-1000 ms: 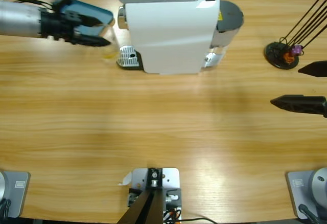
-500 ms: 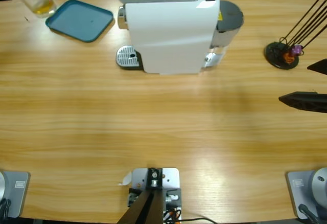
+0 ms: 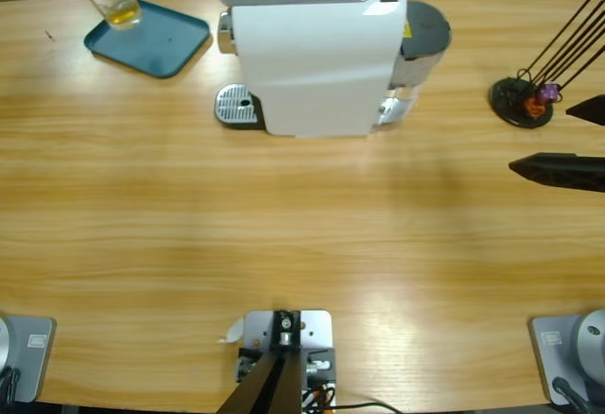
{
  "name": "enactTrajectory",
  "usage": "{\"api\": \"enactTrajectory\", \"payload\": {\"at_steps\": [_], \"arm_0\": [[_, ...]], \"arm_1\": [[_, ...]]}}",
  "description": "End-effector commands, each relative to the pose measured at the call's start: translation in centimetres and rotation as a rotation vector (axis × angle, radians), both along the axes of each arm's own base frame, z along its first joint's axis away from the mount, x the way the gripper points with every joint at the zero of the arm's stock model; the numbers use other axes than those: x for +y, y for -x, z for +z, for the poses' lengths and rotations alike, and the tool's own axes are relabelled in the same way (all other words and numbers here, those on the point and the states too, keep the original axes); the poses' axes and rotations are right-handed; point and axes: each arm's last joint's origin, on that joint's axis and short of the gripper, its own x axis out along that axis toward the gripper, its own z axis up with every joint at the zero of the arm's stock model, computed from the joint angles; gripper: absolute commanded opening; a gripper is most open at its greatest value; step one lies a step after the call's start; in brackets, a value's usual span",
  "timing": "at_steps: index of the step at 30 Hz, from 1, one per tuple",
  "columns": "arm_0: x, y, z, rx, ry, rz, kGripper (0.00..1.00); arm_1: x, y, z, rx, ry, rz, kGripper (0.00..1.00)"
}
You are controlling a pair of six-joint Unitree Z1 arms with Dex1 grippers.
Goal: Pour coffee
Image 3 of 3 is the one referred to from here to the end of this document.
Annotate orange coffee capsule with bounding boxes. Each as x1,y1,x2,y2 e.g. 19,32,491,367
523,96,545,120

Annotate clear water tank dark lid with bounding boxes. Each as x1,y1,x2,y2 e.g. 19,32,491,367
375,0,453,127

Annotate black mount cable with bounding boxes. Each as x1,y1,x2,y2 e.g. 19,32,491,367
325,401,406,414

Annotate grey base plate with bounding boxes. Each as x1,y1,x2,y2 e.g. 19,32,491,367
527,314,605,405
0,315,57,405

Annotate clear glass cup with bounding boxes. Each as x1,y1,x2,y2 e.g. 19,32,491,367
84,0,144,32

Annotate black capsule holder with rods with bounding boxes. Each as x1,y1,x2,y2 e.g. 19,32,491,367
489,0,605,129

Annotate orange cable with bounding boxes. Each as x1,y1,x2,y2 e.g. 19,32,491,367
302,383,337,408

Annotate white paper tag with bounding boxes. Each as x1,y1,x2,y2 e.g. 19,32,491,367
216,318,246,345

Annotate white capsule coffee machine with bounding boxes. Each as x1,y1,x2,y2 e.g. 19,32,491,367
215,0,408,140

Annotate black base cable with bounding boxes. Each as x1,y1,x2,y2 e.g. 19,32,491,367
551,375,592,414
0,366,23,405

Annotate metal drip tray grate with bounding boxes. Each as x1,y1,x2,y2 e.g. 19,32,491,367
215,82,266,130

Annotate dark camera post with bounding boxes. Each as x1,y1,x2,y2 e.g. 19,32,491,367
216,309,303,414

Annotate purple coffee capsule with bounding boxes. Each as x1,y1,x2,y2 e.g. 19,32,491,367
538,82,563,103

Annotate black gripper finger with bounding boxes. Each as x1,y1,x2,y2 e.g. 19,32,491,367
508,151,605,194
565,95,605,127

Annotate teal plastic tray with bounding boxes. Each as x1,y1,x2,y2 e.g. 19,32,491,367
83,0,212,79

